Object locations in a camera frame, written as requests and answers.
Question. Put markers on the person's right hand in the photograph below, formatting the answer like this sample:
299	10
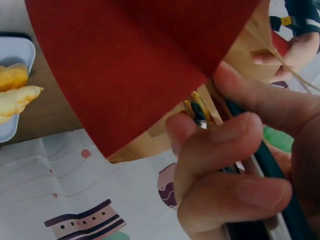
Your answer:
250	160

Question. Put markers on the person's left hand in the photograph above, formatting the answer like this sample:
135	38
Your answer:
301	51

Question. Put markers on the person's left fingers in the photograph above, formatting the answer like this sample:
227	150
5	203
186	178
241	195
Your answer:
268	58

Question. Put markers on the dark teal tube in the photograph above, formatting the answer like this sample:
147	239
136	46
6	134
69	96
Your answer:
270	162

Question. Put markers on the red paper sheet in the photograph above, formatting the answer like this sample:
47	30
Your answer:
130	65

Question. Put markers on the small yellow and black object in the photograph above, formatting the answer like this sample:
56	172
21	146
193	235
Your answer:
198	112

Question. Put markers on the white plastic tray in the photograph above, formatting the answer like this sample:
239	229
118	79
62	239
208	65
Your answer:
15	50

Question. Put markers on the yellow crinkled piece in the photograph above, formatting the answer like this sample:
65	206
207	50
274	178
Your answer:
17	100
12	77

